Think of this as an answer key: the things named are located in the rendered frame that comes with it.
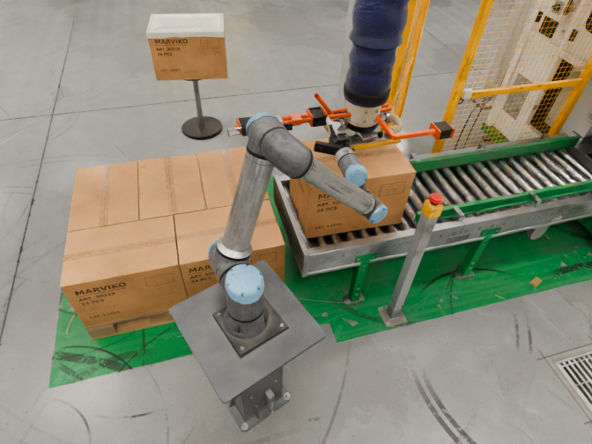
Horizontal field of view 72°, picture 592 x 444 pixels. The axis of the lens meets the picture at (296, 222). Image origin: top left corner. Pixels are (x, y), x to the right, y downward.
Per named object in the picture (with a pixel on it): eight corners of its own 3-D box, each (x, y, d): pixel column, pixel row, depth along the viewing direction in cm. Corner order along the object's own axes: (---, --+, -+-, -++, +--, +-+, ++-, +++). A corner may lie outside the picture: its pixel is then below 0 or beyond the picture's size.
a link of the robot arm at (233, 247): (215, 292, 170) (261, 127, 129) (203, 262, 181) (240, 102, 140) (248, 286, 178) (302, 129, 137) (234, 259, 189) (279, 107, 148)
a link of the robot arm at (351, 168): (349, 191, 173) (346, 174, 166) (338, 173, 181) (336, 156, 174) (369, 184, 174) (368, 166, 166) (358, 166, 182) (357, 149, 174)
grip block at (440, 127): (443, 129, 204) (446, 120, 200) (452, 138, 198) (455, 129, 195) (428, 130, 202) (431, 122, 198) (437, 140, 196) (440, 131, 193)
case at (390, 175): (375, 181, 277) (387, 130, 249) (400, 223, 251) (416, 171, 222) (289, 194, 265) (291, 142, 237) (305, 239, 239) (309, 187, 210)
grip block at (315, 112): (321, 115, 209) (321, 105, 205) (327, 125, 203) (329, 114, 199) (305, 117, 207) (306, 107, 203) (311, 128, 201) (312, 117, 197)
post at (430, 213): (394, 309, 271) (437, 196, 200) (399, 318, 267) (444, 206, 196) (385, 311, 270) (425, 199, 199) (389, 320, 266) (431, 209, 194)
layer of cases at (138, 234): (253, 187, 331) (250, 145, 302) (284, 285, 264) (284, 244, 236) (94, 211, 305) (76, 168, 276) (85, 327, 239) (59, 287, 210)
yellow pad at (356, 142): (392, 132, 219) (394, 124, 215) (400, 143, 212) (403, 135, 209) (332, 141, 211) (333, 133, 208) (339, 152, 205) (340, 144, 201)
